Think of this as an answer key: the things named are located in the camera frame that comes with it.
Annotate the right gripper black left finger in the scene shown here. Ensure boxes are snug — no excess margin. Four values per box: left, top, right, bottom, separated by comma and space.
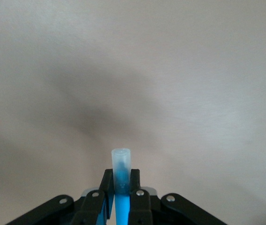
6, 168, 115, 225

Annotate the blue marker with clear cap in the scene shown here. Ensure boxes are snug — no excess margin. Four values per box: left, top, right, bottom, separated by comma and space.
111, 148, 133, 225

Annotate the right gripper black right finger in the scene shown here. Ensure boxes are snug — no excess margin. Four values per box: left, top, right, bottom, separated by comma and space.
127, 168, 227, 225

